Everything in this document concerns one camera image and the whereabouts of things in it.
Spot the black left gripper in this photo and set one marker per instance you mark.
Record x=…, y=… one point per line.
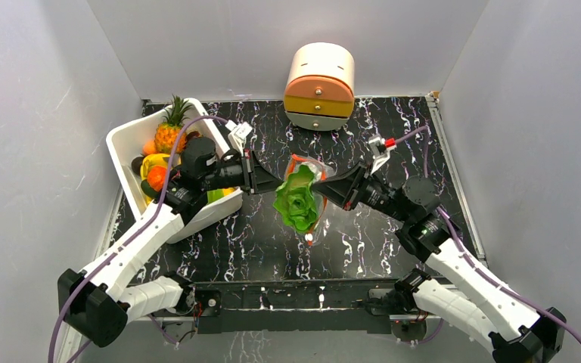
x=260, y=179

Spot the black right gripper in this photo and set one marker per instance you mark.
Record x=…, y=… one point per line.
x=352, y=187

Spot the clear zip bag orange zipper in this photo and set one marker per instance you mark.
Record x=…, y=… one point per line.
x=325, y=208

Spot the green toy lettuce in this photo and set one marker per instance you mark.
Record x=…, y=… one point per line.
x=295, y=201

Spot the toy peach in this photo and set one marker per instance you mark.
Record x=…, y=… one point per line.
x=149, y=148

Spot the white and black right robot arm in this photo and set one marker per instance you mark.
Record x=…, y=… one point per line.
x=481, y=305

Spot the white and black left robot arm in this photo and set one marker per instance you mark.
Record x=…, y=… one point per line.
x=98, y=301

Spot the white plastic food bin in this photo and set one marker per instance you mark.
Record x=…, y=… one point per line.
x=124, y=143

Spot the green toy star fruit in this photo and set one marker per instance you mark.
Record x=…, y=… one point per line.
x=215, y=195

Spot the round pastel drawer cabinet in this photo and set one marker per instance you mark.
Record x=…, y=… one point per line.
x=319, y=94

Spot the toy pineapple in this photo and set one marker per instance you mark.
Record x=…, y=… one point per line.
x=171, y=125

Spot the yellow toy banana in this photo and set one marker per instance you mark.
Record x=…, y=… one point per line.
x=152, y=160

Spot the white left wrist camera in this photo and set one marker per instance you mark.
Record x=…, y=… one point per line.
x=238, y=134

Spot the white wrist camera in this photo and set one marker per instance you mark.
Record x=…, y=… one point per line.
x=238, y=134
x=380, y=148

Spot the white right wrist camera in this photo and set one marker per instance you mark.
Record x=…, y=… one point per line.
x=380, y=148

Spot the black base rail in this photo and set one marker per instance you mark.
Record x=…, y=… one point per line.
x=307, y=305

